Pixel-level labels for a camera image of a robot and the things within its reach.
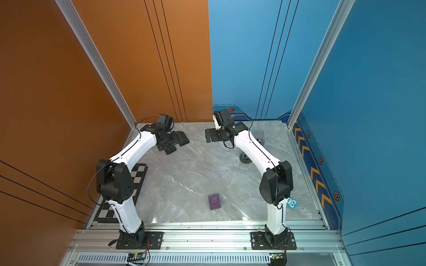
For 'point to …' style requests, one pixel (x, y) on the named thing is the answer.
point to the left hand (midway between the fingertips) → (176, 139)
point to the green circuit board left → (135, 256)
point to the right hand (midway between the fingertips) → (214, 134)
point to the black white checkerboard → (106, 212)
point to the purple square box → (214, 201)
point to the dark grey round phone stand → (244, 158)
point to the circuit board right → (278, 259)
